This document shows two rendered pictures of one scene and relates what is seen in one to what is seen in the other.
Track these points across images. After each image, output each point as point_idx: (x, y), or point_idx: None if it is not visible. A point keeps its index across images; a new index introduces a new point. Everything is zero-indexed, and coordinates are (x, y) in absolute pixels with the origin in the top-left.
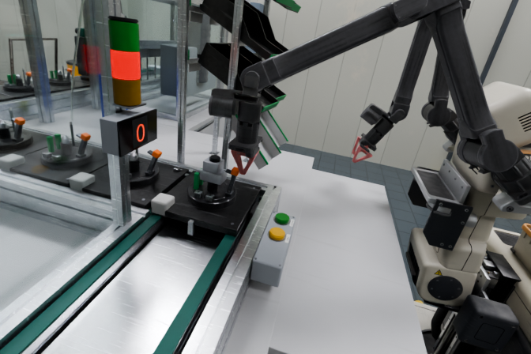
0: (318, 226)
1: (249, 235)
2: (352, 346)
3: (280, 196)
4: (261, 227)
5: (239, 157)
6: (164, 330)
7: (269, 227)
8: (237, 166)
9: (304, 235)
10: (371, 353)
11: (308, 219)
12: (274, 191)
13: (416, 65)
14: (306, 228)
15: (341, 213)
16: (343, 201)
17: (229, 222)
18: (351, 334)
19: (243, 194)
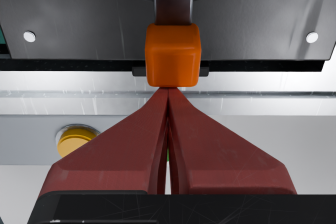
0: (271, 148)
1: (36, 86)
2: (22, 190)
3: None
4: (91, 105)
5: (174, 147)
6: None
7: (101, 124)
8: (146, 102)
9: (230, 128)
10: (28, 204)
11: (296, 130)
12: (319, 99)
13: None
14: (255, 130)
15: (334, 183)
16: None
17: (30, 24)
18: (39, 190)
19: (241, 12)
